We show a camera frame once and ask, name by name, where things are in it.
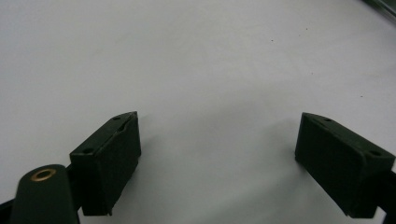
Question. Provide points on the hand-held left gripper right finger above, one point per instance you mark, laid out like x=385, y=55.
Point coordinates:
x=339, y=168

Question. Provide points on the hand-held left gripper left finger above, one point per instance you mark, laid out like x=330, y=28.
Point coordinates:
x=106, y=168

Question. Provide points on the dark metal bar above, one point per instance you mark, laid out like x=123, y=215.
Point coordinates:
x=383, y=6

